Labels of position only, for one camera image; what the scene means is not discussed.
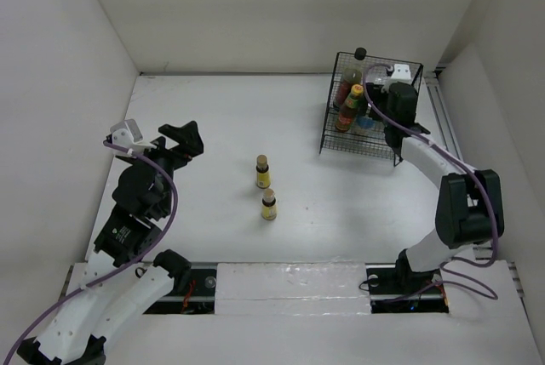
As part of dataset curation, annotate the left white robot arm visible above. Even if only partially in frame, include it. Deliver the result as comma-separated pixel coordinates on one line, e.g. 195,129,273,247
4,119,204,364

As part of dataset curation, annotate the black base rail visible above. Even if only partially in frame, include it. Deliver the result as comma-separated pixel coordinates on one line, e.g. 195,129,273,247
147,262,449,316

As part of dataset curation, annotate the red sauce bottle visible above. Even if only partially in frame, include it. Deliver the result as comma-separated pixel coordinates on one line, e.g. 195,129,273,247
335,84,364,132

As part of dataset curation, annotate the silver-lid jar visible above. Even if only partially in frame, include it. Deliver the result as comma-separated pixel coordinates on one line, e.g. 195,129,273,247
355,116,376,129

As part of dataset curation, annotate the small yellow bottle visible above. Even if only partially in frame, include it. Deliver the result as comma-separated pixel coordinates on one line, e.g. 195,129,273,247
255,154,271,189
261,188,277,220

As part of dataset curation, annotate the black wire rack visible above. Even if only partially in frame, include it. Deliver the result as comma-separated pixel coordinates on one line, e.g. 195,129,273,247
320,52,424,164

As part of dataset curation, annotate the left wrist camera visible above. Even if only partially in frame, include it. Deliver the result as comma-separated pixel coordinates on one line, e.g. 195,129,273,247
106,119,156,157

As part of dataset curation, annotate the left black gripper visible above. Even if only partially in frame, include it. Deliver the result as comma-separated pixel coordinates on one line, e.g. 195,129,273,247
127,120,204,215

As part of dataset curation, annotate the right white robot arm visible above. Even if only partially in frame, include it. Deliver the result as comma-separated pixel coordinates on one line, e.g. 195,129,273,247
364,82,504,296

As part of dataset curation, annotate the dark soy sauce bottle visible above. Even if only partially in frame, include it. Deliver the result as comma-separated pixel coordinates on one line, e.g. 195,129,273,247
333,47,367,109

